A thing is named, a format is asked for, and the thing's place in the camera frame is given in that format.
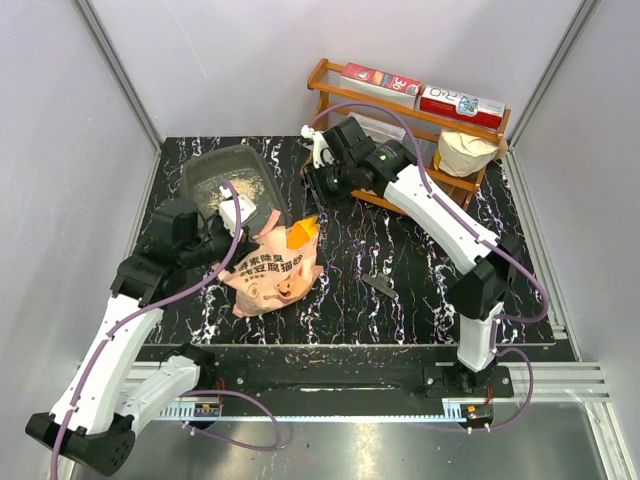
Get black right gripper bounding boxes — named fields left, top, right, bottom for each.
left=302, top=158, right=358, bottom=218

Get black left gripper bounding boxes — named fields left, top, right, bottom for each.
left=180, top=207, right=261, bottom=273

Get pink cat litter bag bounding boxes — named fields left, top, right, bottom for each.
left=219, top=210, right=323, bottom=317

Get yellow plastic scoop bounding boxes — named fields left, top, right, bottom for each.
left=286, top=216, right=319, bottom=250

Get black bag clip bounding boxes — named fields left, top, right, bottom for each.
left=361, top=273, right=397, bottom=298

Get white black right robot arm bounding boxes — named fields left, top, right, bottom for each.
left=301, top=117, right=521, bottom=396

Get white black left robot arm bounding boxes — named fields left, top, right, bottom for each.
left=25, top=193, right=258, bottom=476

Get beige cat litter pellets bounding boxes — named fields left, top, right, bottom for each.
left=192, top=172, right=269, bottom=211

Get grey plastic litter box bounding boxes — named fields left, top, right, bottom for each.
left=179, top=145, right=292, bottom=235

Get silver grey flat box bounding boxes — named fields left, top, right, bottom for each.
left=348, top=112, right=406, bottom=144

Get red white toothpaste box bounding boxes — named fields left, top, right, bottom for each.
left=339, top=62, right=423, bottom=109

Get red white blue box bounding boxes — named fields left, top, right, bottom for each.
left=418, top=85, right=506, bottom=129

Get orange wooden shelf rack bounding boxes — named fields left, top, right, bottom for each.
left=306, top=58, right=510, bottom=209

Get white paper bag right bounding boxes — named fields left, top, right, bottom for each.
left=434, top=130, right=499, bottom=178

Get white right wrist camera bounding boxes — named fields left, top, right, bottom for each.
left=301, top=125, right=334, bottom=168

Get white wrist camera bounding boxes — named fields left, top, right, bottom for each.
left=218, top=187, right=258, bottom=234
left=301, top=125, right=334, bottom=168

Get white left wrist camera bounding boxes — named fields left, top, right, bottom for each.
left=218, top=187, right=258, bottom=234

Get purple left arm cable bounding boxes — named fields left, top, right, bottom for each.
left=49, top=178, right=284, bottom=480

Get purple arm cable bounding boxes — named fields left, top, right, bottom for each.
left=307, top=101, right=551, bottom=434
left=49, top=178, right=284, bottom=480

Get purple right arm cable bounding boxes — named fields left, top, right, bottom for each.
left=307, top=101, right=551, bottom=434

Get aluminium rail frame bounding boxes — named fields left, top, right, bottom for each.
left=49, top=319, right=640, bottom=480

